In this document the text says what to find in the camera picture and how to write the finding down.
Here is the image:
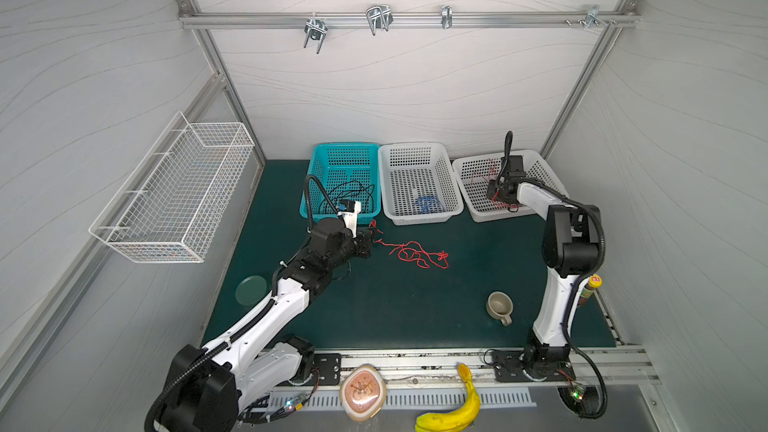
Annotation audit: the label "red wire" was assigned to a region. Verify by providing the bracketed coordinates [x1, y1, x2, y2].
[470, 158, 520, 212]

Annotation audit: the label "red wires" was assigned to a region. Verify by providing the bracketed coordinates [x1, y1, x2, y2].
[368, 219, 451, 271]

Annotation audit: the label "black wire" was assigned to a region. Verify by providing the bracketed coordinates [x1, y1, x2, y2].
[317, 178, 377, 217]

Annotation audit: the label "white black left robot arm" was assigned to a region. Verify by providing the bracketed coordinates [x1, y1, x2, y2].
[143, 215, 378, 431]

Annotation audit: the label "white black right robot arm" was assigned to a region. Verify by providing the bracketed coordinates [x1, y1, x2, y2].
[487, 152, 606, 347]

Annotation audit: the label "white perforated basket right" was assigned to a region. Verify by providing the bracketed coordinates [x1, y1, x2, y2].
[452, 150, 568, 223]

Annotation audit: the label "white perforated basket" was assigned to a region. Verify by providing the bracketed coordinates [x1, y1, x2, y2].
[378, 142, 464, 226]
[452, 150, 568, 223]

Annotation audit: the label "teal perforated basket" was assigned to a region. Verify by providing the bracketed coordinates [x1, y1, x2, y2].
[308, 142, 381, 225]

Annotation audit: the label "white perforated basket middle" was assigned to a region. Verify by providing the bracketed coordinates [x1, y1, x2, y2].
[378, 142, 464, 226]

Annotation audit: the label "olive ceramic cup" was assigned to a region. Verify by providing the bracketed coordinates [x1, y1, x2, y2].
[485, 291, 514, 326]

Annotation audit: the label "yellow red capped bottle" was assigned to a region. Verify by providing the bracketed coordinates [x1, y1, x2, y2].
[578, 274, 603, 307]

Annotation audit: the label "round wooden toy face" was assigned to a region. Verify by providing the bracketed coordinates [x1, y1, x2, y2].
[339, 364, 387, 422]

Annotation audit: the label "metal clamp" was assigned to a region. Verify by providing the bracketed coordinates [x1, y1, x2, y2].
[303, 18, 328, 54]
[365, 4, 393, 36]
[564, 6, 618, 30]
[441, 5, 453, 30]

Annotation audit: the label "yellow banana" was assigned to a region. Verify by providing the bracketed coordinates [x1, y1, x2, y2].
[415, 362, 482, 432]

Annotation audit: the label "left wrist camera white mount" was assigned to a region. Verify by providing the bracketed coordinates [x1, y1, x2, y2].
[337, 199, 362, 238]

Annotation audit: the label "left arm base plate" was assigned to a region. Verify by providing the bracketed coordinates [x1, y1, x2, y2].
[287, 353, 342, 386]

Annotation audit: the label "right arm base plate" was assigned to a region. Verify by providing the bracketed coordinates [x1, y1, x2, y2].
[481, 349, 562, 383]

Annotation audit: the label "white wire wall basket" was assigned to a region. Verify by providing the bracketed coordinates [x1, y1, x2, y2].
[89, 111, 254, 264]

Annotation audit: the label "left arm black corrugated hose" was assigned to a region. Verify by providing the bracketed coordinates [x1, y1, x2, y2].
[143, 174, 343, 432]

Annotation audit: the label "aluminium overhead rail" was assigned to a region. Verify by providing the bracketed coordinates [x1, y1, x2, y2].
[179, 9, 641, 30]

